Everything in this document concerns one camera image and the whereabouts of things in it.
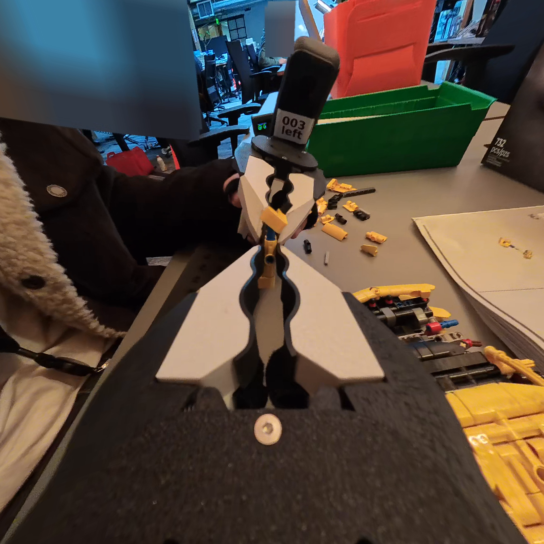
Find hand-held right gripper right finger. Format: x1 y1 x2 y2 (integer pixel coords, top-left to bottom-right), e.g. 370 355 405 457
267 246 385 411

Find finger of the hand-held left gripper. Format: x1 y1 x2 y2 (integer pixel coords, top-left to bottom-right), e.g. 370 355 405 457
237 155 273 244
277 172 317 245

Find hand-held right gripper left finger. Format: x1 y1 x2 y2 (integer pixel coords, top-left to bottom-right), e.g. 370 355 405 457
156 246 266 411

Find yellow connector brick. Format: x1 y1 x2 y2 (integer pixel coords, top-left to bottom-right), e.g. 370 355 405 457
260 206 287 233

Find yellow brick with blue pins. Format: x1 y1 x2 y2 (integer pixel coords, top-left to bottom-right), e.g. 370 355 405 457
257 231 280 290

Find yellow toy brick car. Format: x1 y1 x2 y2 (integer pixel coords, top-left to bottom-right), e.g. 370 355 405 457
352 284 544 544

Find person's left forearm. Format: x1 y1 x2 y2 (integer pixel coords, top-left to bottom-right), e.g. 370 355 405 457
106 159 243 264

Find grey desk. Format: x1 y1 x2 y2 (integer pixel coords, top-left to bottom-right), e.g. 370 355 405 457
140 102 544 383

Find person's left hand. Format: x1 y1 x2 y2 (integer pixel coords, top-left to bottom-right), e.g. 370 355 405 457
224 174 242 208

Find loose yellow brick panels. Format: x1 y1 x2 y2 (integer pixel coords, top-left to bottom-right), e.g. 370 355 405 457
314 178 388 257

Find loose black bricks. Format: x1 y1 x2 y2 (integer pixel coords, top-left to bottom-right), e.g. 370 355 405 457
303 193 371 255

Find dark perforated panel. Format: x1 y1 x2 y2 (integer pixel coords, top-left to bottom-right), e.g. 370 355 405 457
166 242 256 307

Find red plastic bin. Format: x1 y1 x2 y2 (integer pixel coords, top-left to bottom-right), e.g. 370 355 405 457
323 0 438 99

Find green plastic storage bin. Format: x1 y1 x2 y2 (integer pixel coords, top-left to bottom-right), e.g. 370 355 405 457
306 82 498 178

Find red bag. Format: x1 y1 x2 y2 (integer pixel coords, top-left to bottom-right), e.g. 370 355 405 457
105 146 154 177

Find white instruction booklet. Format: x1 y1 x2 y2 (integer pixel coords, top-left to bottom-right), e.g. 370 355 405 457
412 206 544 370

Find white shirt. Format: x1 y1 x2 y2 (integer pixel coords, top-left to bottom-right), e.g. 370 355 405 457
0 293 111 511

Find toy car set box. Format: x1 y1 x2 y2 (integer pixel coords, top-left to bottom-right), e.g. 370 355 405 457
481 47 544 192

